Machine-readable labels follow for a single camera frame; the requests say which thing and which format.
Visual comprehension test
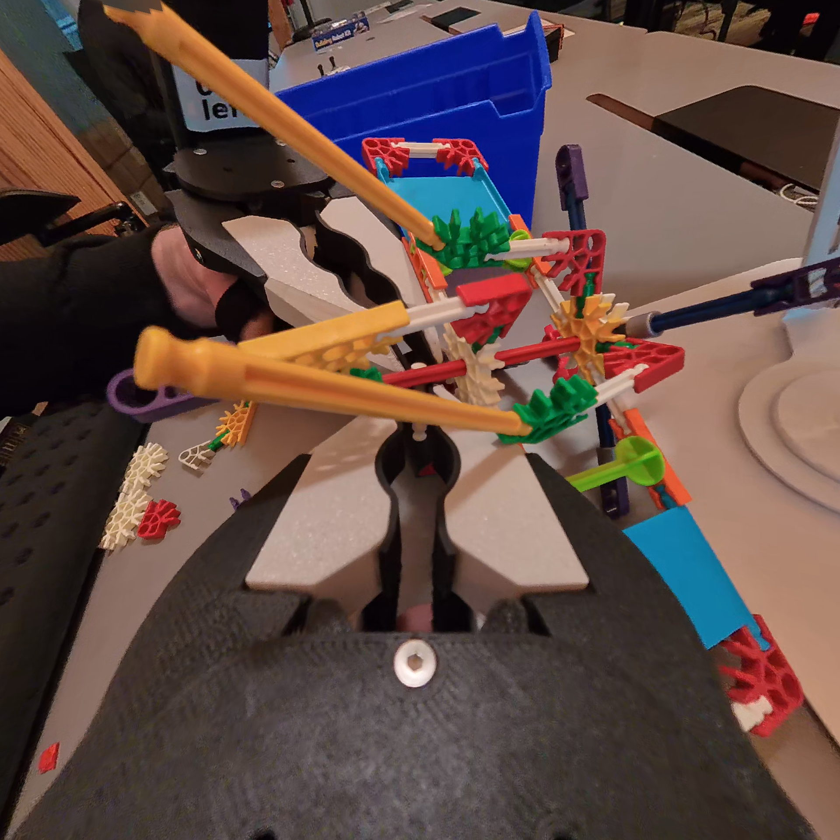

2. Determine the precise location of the red toy connector piece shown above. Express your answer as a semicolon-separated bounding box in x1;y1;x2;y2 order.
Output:
138;500;182;540

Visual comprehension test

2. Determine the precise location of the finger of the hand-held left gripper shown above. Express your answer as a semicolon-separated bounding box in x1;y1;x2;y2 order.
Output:
303;197;439;368
222;217;371;324

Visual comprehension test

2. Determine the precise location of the blue printed box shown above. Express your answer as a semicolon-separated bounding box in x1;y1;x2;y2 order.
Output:
311;13;371;53

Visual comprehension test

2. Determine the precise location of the person's left hand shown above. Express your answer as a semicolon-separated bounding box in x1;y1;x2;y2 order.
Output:
152;228;278;343

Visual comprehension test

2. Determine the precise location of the black chair armrest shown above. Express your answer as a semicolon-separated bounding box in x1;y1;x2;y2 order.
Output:
0;190;147;249

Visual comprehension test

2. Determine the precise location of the yellow toy connector piece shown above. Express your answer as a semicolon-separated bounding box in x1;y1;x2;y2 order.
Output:
215;402;257;448

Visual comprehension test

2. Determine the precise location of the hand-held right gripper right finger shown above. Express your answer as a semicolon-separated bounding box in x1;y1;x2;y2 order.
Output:
433;423;592;631

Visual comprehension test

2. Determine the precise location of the person's left forearm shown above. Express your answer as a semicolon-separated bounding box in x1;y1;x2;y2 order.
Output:
0;223;175;421

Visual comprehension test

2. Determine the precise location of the white tilted reading stand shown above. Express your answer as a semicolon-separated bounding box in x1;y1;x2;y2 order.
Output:
738;121;840;513

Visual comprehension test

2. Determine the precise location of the blue plastic bin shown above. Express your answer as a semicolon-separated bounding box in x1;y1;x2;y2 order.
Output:
276;10;552;231

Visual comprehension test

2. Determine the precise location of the colourful toy construction model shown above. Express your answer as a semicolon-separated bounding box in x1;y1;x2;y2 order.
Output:
105;0;840;739

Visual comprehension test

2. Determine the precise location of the white snowflake toy connector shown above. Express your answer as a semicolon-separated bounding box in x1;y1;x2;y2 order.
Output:
121;443;169;493
98;489;152;551

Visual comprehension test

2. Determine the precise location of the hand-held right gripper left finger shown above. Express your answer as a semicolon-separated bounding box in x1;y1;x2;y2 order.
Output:
243;420;403;632

